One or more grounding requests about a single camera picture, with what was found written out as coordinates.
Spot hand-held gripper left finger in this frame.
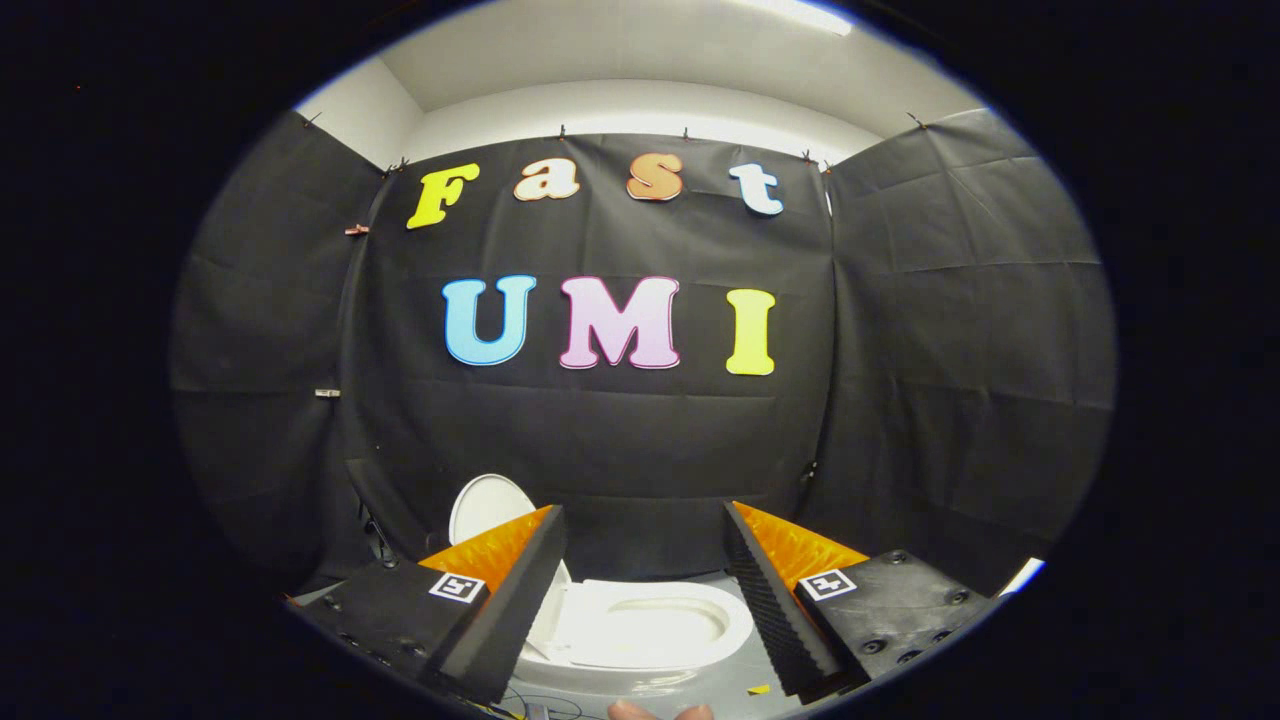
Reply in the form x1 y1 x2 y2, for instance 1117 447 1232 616
290 504 568 707

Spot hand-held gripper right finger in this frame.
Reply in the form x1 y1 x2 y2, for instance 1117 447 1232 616
723 500 1003 699

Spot white toilet seat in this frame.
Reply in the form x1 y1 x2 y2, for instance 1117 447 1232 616
545 578 757 672

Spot black backdrop cloth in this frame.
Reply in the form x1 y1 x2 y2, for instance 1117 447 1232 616
168 105 1118 601

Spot white panel edge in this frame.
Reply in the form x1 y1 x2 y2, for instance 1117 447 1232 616
1000 557 1047 599

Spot row of black cloth clips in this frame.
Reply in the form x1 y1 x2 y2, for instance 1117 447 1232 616
303 110 926 174

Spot thin black floor cables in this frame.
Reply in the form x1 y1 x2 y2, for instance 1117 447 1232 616
495 685 601 720

